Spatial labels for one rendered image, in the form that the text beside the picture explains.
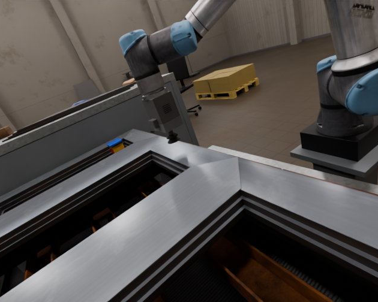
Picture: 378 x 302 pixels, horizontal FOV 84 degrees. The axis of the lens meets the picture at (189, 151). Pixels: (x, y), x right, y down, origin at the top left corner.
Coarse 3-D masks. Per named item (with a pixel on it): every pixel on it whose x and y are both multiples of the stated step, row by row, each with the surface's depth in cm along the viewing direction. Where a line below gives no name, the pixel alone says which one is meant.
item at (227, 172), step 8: (200, 168) 54; (208, 168) 53; (216, 168) 51; (224, 168) 50; (232, 168) 49; (216, 176) 48; (224, 176) 47; (232, 176) 46; (232, 184) 44; (240, 184) 43
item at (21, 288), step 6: (24, 282) 39; (18, 288) 38; (24, 288) 38; (6, 294) 38; (12, 294) 38; (18, 294) 37; (24, 294) 37; (0, 300) 37; (6, 300) 37; (12, 300) 36; (18, 300) 36; (24, 300) 35
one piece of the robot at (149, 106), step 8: (144, 96) 59; (152, 96) 58; (160, 96) 58; (168, 96) 59; (144, 104) 63; (152, 104) 58; (160, 104) 58; (168, 104) 60; (152, 112) 61; (160, 112) 59; (168, 112) 60; (176, 112) 62; (152, 120) 61; (160, 120) 60; (168, 120) 60; (176, 120) 62; (160, 128) 63; (168, 128) 61
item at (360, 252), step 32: (96, 160) 99; (160, 160) 72; (32, 192) 88; (96, 192) 69; (32, 224) 62; (224, 224) 39; (288, 224) 34; (0, 256) 57; (192, 256) 36; (352, 256) 27; (128, 288) 32; (160, 288) 33
